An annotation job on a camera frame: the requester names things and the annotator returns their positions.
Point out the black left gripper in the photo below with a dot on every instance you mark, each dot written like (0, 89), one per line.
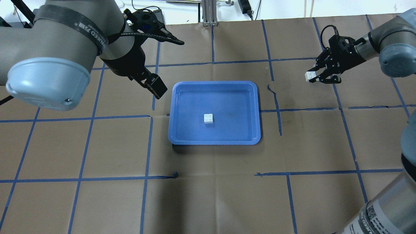
(126, 63)

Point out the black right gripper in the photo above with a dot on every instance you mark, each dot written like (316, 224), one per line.
(345, 56)

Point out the white block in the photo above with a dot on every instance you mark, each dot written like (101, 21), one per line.
(309, 75)
(208, 118)

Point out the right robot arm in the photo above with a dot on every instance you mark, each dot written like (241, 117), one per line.
(392, 210)

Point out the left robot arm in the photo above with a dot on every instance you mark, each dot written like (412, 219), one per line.
(49, 64)

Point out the blue plastic tray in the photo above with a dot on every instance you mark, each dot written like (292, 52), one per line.
(234, 105)

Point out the black power adapter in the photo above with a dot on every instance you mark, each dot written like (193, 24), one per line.
(245, 7)

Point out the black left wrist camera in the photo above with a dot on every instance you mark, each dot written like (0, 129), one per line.
(146, 21)

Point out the aluminium profile post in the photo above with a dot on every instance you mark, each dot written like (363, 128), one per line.
(209, 13)

